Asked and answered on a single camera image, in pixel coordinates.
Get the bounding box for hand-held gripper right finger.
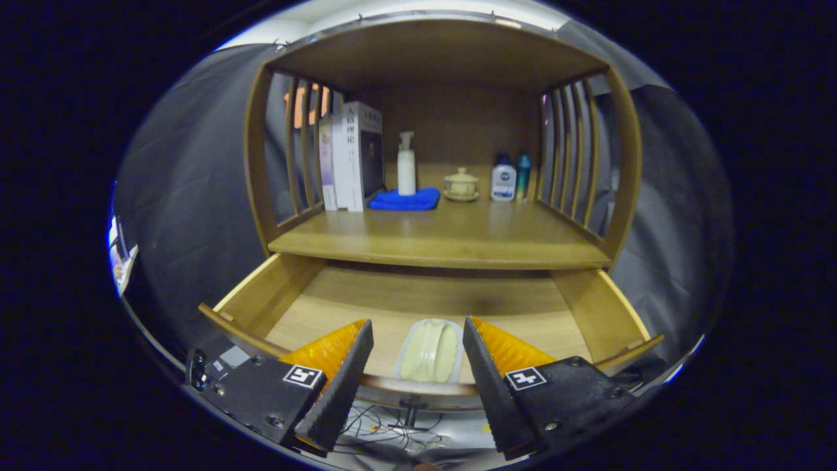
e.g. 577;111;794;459
462;316;640;461

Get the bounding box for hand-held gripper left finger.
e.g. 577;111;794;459
196;319;375;453

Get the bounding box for green brush with grey pad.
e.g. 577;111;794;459
392;319;466;384

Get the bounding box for wooden drawer with black knob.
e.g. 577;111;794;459
198;252;666;432

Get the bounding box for wooden countertop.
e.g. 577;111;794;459
267;196;612;271

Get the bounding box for black electronic box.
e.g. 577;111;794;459
187;347;252;393

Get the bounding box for blue folded cloth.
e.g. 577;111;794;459
368;187;441;211

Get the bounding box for white lotion bottle blue cap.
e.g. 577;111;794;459
490;154;517;202

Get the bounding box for beige lidded ceramic teacup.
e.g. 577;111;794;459
443;167;480;202

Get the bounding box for purple book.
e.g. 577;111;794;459
318;114;336;211

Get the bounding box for white pump bottle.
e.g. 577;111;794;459
397;131;417;196

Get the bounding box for thick white-spined dark book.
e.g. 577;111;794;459
343;101;385;213

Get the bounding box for black floor cables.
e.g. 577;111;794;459
337;402;458;459

